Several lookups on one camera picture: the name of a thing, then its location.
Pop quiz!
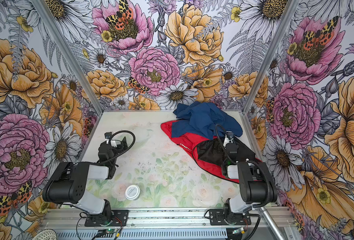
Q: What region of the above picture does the aluminium corner post right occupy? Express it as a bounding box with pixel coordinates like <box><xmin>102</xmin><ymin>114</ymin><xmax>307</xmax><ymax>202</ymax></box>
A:
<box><xmin>243</xmin><ymin>0</ymin><xmax>300</xmax><ymax>115</ymax></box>

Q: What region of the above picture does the red black-lined jacket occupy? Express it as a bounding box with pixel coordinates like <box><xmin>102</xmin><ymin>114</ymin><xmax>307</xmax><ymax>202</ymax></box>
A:
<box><xmin>160</xmin><ymin>120</ymin><xmax>263</xmax><ymax>184</ymax></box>

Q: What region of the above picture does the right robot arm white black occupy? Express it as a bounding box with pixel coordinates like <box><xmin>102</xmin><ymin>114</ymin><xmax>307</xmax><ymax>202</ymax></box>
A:
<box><xmin>218</xmin><ymin>132</ymin><xmax>277</xmax><ymax>225</ymax></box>

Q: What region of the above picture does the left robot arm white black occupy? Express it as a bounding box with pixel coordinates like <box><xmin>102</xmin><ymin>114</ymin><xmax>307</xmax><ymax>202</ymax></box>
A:
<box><xmin>42</xmin><ymin>130</ymin><xmax>136</xmax><ymax>227</ymax></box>

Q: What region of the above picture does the aluminium corner post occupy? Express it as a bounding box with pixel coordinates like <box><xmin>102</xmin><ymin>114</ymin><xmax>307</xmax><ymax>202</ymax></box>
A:
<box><xmin>32</xmin><ymin>1</ymin><xmax>104</xmax><ymax>117</ymax></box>
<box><xmin>243</xmin><ymin>0</ymin><xmax>300</xmax><ymax>115</ymax></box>

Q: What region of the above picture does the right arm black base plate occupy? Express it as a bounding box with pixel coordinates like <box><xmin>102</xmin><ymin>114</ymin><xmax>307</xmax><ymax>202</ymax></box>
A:
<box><xmin>204</xmin><ymin>209</ymin><xmax>251</xmax><ymax>226</ymax></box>

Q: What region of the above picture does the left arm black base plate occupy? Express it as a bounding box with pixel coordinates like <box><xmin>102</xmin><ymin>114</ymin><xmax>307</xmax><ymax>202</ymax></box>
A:
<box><xmin>84</xmin><ymin>210</ymin><xmax>129</xmax><ymax>227</ymax></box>

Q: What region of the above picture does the navy blue cloth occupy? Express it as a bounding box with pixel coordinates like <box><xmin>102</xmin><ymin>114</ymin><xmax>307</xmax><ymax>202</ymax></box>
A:
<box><xmin>172</xmin><ymin>102</ymin><xmax>243</xmax><ymax>140</ymax></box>

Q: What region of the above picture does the aluminium corner post left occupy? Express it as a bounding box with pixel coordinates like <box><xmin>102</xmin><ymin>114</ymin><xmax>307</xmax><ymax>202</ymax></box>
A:
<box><xmin>32</xmin><ymin>1</ymin><xmax>104</xmax><ymax>117</ymax></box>

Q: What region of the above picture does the white perforated basket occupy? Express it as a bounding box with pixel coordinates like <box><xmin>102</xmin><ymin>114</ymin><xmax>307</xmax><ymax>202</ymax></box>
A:
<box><xmin>32</xmin><ymin>229</ymin><xmax>58</xmax><ymax>240</ymax></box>

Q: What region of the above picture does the aluminium front rail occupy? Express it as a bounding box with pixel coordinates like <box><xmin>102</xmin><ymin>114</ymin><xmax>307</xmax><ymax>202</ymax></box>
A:
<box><xmin>39</xmin><ymin>207</ymin><xmax>301</xmax><ymax>240</ymax></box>

